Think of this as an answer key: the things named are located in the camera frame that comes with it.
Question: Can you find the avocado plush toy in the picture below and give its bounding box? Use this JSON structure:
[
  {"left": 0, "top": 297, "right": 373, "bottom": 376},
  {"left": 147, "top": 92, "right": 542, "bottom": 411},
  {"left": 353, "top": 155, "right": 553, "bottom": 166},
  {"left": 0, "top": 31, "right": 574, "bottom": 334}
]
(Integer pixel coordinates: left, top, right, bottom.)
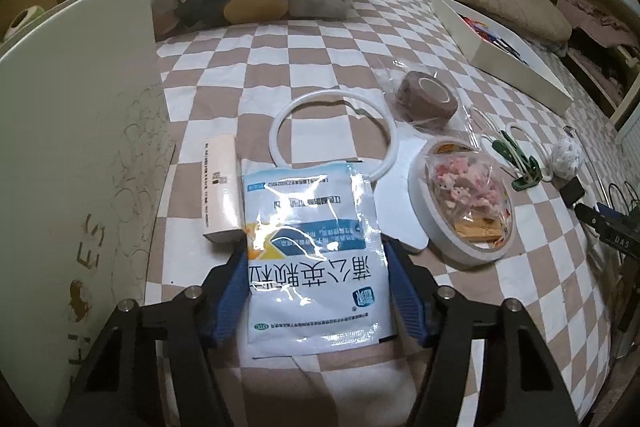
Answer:
[{"left": 3, "top": 5, "right": 46, "bottom": 41}]

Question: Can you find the black cable loop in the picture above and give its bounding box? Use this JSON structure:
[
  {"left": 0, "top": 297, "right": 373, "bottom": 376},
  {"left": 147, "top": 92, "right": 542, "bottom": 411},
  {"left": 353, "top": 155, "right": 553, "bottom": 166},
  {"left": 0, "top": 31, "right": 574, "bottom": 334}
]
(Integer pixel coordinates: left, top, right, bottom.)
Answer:
[{"left": 604, "top": 180, "right": 640, "bottom": 212}]

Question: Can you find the blue white medicine sachet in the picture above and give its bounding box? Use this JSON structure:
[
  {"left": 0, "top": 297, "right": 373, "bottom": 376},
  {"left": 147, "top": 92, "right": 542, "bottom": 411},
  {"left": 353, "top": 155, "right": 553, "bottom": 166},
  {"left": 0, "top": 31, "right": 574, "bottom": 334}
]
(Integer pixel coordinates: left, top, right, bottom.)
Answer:
[{"left": 243, "top": 161, "right": 396, "bottom": 359}]

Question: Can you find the small black cube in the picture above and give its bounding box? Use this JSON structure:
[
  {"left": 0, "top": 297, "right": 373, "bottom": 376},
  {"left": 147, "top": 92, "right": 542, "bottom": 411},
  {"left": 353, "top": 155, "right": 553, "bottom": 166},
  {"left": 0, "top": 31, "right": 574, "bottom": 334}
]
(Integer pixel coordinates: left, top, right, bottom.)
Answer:
[{"left": 559, "top": 176, "right": 586, "bottom": 209}]

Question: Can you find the white cardboard storage box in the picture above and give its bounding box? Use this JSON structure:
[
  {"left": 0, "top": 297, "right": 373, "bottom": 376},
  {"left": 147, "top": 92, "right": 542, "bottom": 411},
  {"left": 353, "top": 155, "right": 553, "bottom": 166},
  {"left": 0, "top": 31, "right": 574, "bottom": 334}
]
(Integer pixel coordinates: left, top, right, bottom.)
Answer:
[{"left": 1, "top": 0, "right": 175, "bottom": 425}]

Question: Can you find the white tape roll with charms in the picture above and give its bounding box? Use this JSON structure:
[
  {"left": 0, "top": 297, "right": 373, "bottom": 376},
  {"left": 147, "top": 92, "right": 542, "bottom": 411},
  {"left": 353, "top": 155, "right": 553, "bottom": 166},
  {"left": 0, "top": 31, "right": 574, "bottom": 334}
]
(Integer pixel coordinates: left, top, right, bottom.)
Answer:
[{"left": 408, "top": 136, "right": 516, "bottom": 268}]

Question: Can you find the small cream cosmetic box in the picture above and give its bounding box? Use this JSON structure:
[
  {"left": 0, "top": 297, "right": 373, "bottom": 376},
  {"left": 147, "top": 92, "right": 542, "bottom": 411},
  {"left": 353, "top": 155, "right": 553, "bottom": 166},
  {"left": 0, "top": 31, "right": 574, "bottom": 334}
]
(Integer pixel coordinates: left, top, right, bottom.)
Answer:
[{"left": 202, "top": 134, "right": 244, "bottom": 244}]

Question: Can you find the white plastic ring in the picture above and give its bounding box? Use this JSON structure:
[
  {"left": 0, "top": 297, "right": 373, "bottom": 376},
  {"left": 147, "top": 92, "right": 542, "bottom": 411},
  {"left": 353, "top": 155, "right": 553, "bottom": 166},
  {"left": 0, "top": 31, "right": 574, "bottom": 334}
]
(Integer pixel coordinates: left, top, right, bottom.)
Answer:
[
  {"left": 268, "top": 86, "right": 400, "bottom": 183},
  {"left": 504, "top": 120, "right": 557, "bottom": 183}
]

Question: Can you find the brown tape roll in bag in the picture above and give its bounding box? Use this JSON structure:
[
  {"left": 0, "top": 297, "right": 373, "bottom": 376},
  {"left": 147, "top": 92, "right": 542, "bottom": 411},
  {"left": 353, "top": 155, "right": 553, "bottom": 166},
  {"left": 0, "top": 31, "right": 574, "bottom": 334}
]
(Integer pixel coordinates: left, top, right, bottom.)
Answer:
[{"left": 396, "top": 70, "right": 459, "bottom": 127}]

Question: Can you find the green plastic clip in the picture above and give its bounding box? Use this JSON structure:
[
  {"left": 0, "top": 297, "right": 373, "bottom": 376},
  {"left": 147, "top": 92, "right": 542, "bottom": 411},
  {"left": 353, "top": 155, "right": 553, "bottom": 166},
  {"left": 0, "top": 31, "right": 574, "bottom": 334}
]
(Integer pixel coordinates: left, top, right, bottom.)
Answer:
[{"left": 491, "top": 130, "right": 542, "bottom": 192}]

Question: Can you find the white tray of lighters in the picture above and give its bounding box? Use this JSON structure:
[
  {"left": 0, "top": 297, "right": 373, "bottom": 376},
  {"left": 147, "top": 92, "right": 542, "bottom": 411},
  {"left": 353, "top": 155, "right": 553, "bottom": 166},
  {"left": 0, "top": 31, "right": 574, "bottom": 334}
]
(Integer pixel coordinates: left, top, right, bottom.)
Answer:
[{"left": 431, "top": 0, "right": 573, "bottom": 116}]

